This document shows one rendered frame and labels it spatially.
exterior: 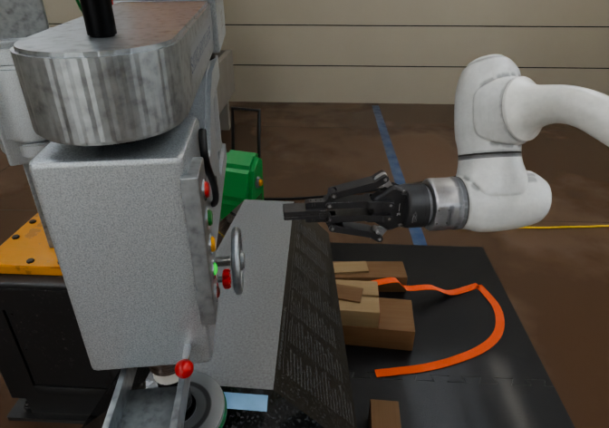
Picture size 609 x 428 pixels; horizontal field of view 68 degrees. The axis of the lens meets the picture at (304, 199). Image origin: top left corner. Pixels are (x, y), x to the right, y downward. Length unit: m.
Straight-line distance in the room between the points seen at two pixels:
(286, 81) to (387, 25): 1.46
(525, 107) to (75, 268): 0.74
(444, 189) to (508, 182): 0.10
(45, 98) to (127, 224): 0.21
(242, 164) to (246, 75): 3.34
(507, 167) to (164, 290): 0.59
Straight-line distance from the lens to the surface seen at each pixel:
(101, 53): 0.63
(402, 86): 6.38
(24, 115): 1.76
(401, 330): 2.40
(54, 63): 0.65
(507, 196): 0.80
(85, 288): 0.83
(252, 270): 1.62
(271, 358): 1.32
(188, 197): 0.69
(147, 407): 0.95
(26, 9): 1.77
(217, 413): 1.16
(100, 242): 0.77
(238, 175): 3.11
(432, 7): 6.26
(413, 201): 0.75
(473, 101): 0.80
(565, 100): 0.75
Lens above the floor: 1.80
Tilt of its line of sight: 28 degrees down
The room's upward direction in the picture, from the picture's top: straight up
